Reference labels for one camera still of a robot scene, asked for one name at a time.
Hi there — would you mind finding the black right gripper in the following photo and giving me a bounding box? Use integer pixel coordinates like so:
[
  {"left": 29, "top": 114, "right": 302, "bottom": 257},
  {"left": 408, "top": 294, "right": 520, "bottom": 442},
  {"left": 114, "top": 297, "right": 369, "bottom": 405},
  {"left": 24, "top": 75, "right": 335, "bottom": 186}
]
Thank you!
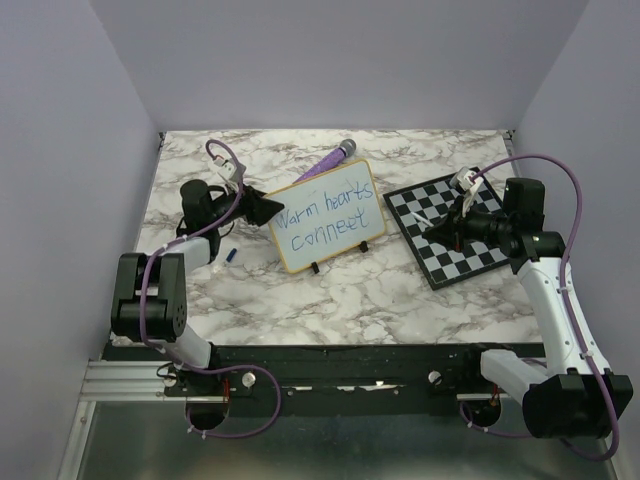
[{"left": 424, "top": 194, "right": 514, "bottom": 252}]

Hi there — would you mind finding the wire whiteboard stand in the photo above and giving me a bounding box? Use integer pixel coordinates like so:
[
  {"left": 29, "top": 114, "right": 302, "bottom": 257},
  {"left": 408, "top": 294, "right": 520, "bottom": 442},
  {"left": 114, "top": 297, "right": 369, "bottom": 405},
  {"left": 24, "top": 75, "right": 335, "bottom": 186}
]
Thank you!
[{"left": 310, "top": 241, "right": 369, "bottom": 274}]

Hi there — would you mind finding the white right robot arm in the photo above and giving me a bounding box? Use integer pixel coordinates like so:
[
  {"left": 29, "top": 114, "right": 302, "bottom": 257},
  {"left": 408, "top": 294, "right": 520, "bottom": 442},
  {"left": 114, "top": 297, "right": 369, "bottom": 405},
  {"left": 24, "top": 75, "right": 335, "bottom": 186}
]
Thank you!
[{"left": 422, "top": 171, "right": 633, "bottom": 439}]

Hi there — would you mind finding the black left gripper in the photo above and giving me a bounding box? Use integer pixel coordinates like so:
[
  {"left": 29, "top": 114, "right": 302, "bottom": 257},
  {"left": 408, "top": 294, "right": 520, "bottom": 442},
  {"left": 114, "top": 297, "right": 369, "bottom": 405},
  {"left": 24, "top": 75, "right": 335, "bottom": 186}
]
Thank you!
[{"left": 207, "top": 179, "right": 284, "bottom": 228}]

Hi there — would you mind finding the purple glitter microphone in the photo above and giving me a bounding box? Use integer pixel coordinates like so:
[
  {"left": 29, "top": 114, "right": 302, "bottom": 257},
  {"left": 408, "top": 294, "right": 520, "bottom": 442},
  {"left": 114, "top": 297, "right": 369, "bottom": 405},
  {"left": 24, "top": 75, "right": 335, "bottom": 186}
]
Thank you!
[{"left": 295, "top": 139, "right": 357, "bottom": 183}]

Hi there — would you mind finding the blue marker cap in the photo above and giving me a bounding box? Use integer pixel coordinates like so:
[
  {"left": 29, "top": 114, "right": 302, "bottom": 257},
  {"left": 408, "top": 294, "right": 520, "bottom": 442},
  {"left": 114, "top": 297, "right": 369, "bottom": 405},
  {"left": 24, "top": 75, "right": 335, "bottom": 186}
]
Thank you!
[{"left": 225, "top": 248, "right": 237, "bottom": 263}]

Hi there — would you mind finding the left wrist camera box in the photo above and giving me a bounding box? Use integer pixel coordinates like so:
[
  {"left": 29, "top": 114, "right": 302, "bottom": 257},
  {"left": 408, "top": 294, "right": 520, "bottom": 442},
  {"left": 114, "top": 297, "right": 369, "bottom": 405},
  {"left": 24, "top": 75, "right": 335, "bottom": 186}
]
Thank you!
[{"left": 214, "top": 157, "right": 246, "bottom": 190}]

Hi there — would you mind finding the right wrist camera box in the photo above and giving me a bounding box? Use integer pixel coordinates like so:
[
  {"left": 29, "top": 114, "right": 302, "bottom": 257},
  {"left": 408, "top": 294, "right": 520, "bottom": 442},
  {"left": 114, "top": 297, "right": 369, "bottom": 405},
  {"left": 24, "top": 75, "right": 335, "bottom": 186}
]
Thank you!
[{"left": 449, "top": 167, "right": 484, "bottom": 217}]

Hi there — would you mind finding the white marker pen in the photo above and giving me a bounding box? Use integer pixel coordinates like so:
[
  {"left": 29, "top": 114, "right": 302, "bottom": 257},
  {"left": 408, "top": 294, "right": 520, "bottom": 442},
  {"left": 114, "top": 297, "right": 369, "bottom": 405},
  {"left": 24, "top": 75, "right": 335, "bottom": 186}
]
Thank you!
[{"left": 410, "top": 212, "right": 433, "bottom": 227}]

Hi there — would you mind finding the black white chessboard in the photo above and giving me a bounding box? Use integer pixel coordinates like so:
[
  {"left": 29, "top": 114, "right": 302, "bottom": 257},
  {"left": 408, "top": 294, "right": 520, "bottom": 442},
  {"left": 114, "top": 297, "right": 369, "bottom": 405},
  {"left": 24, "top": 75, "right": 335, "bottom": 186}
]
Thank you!
[{"left": 383, "top": 174, "right": 508, "bottom": 290}]

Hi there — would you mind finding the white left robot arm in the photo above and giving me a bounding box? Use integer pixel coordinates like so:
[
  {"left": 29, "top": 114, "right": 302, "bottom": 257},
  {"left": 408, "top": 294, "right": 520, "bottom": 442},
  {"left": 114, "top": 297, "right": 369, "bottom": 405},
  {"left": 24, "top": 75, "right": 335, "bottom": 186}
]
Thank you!
[{"left": 111, "top": 180, "right": 284, "bottom": 395}]

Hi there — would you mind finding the yellow framed whiteboard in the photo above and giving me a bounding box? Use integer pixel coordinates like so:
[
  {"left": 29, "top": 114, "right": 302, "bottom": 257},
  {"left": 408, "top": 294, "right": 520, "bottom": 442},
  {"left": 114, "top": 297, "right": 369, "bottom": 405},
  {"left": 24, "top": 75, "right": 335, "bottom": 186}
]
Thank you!
[{"left": 266, "top": 159, "right": 386, "bottom": 274}]

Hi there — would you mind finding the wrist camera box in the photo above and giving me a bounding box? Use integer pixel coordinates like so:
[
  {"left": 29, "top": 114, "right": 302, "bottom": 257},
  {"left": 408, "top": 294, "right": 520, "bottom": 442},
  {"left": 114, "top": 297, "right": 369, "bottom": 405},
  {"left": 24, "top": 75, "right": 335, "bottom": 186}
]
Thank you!
[
  {"left": 449, "top": 167, "right": 484, "bottom": 217},
  {"left": 214, "top": 157, "right": 246, "bottom": 190}
]

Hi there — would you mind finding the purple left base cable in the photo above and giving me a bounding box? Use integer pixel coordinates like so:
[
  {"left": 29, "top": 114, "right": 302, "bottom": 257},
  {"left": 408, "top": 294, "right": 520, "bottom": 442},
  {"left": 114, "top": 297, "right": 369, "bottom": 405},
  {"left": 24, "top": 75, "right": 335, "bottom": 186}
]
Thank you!
[{"left": 185, "top": 364, "right": 284, "bottom": 441}]

